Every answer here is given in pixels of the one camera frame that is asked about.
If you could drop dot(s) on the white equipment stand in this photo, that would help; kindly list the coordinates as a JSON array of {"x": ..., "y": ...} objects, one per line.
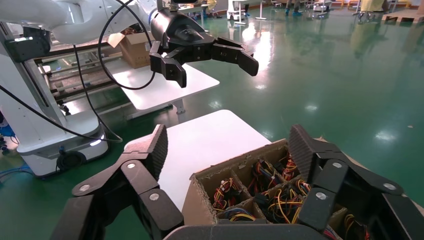
[{"x": 236, "y": 13}]

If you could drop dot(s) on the black robot torso module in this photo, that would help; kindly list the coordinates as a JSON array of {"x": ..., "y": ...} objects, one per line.
[{"x": 28, "y": 46}]

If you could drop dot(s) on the person in yellow coat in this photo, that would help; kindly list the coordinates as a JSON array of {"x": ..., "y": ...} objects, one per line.
[{"x": 372, "y": 5}]

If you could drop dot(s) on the divided brown cardboard box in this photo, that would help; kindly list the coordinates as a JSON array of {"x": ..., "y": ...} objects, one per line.
[{"x": 198, "y": 205}]

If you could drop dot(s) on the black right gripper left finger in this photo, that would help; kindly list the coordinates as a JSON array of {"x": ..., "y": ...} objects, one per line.
[{"x": 145, "y": 155}]

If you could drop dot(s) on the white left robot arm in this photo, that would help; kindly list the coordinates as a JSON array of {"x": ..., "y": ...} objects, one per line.
[{"x": 82, "y": 20}]

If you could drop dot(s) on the person with blue shoe covers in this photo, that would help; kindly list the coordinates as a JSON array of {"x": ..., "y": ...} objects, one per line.
[{"x": 293, "y": 6}]

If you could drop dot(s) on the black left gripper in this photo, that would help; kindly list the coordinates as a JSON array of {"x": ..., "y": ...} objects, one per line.
[{"x": 182, "y": 33}]

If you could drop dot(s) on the white rectangular pedestal table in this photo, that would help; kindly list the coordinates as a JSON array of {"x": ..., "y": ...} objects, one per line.
[{"x": 159, "y": 89}]

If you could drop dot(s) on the wooden pallet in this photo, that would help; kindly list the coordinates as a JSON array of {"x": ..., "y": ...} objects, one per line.
[{"x": 402, "y": 16}]

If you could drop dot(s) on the white wheeled robot body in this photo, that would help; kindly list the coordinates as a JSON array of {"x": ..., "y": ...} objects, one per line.
[{"x": 33, "y": 126}]

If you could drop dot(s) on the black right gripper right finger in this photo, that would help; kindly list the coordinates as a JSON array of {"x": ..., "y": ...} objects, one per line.
[{"x": 331, "y": 172}]

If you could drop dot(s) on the metal frame rack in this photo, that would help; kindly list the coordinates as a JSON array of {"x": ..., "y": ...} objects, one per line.
[{"x": 82, "y": 87}]

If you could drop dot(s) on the open brown cardboard carton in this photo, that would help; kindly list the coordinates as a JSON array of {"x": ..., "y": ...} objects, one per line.
[{"x": 136, "y": 49}]

